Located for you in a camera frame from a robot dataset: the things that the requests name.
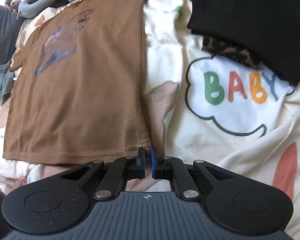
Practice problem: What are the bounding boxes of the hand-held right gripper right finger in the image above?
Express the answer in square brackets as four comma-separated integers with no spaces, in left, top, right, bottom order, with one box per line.
[150,146,238,201]

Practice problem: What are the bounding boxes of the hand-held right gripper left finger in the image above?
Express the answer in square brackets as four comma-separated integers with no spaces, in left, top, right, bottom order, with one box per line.
[60,147,146,201]

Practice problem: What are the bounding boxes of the brown t-shirt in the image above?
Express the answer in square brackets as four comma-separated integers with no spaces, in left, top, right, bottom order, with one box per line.
[2,0,191,167]

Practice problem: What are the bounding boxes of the black folded clothes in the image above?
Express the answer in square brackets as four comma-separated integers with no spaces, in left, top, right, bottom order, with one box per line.
[187,0,300,86]

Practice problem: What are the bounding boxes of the cream bear print blanket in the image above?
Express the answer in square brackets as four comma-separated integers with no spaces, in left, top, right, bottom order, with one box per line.
[0,0,300,240]

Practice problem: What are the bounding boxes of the leopard print cloth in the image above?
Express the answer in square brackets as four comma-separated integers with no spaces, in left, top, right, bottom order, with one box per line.
[202,36,262,69]

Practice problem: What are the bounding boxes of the grey-blue garment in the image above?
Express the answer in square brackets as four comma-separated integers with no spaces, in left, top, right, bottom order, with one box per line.
[0,62,16,106]

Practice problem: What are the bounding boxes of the dark grey pillow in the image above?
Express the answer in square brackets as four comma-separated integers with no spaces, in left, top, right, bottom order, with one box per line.
[0,1,23,67]

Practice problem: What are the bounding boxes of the grey neck pillow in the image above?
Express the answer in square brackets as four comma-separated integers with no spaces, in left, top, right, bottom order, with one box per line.
[17,0,61,19]

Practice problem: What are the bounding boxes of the teddy bear toy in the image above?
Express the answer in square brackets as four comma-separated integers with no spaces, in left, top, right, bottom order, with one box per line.
[5,0,21,12]

